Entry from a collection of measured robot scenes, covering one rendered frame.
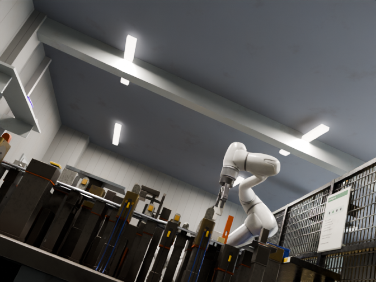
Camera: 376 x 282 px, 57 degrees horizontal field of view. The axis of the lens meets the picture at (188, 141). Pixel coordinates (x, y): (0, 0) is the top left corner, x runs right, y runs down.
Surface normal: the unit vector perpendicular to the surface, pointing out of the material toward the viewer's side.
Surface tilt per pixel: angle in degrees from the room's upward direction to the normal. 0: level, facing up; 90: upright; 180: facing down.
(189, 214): 90
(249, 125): 90
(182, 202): 90
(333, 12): 180
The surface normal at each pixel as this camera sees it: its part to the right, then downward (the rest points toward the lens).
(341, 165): 0.24, -0.33
